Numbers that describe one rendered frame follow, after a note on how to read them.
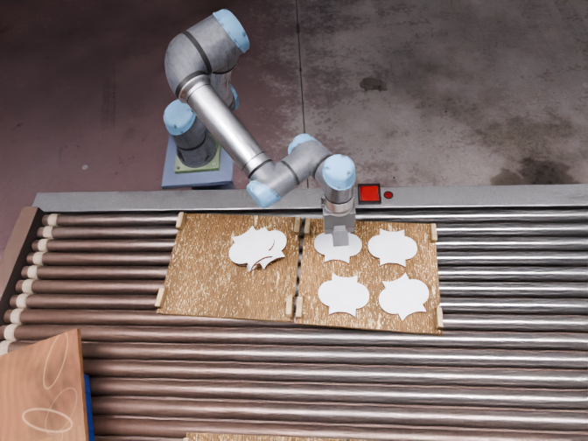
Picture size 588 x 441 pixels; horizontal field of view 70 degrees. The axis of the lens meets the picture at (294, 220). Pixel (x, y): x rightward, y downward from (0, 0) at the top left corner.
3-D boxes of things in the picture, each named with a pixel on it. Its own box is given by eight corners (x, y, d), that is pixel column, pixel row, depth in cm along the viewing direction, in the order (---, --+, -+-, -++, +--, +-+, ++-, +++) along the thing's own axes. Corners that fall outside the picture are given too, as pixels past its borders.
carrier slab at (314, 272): (305, 220, 138) (305, 218, 137) (433, 226, 133) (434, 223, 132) (295, 324, 121) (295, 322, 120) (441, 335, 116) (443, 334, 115)
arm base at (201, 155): (178, 138, 165) (170, 122, 156) (216, 133, 164) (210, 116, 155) (177, 170, 158) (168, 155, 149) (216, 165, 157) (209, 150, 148)
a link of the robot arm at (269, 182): (137, 46, 99) (266, 205, 95) (176, 24, 101) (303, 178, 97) (148, 73, 110) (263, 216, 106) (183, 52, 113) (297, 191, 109)
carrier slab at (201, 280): (183, 214, 143) (182, 213, 142) (302, 219, 139) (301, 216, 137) (157, 314, 126) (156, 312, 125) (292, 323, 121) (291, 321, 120)
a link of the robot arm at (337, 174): (338, 144, 99) (363, 165, 95) (338, 172, 108) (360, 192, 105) (313, 163, 97) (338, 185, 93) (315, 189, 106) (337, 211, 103)
